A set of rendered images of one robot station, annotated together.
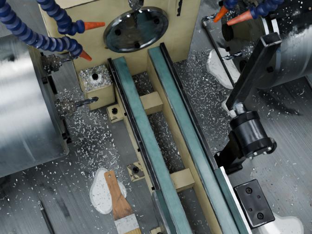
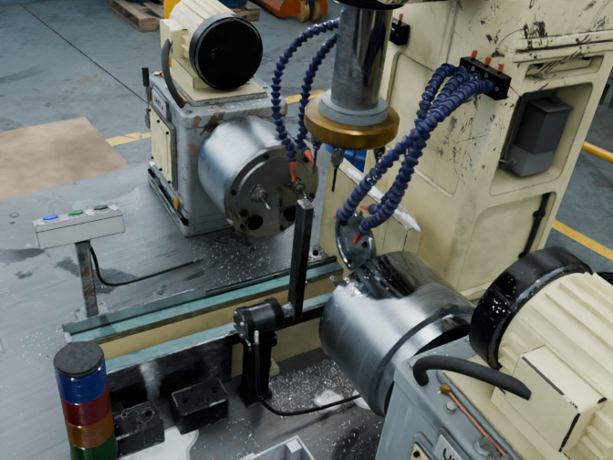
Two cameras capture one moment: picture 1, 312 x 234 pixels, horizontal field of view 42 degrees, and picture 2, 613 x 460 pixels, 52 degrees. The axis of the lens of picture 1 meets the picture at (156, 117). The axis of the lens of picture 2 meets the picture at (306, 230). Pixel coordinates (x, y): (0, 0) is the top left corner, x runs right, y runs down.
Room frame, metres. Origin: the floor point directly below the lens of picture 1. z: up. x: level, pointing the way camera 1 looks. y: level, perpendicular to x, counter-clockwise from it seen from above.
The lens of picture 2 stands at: (0.27, -1.05, 1.81)
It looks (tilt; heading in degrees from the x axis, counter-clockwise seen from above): 35 degrees down; 85
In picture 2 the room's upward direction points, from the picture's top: 6 degrees clockwise
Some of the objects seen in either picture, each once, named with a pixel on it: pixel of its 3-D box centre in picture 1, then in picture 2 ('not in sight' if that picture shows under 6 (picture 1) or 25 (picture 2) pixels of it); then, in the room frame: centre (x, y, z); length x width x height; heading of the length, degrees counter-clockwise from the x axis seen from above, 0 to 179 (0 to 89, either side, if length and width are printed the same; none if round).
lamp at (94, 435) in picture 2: not in sight; (88, 419); (0.06, -0.49, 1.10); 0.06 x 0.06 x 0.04
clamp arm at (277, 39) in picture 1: (249, 78); (298, 263); (0.35, -0.16, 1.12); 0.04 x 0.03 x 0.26; 27
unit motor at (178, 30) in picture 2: not in sight; (195, 81); (0.08, 0.57, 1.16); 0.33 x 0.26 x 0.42; 117
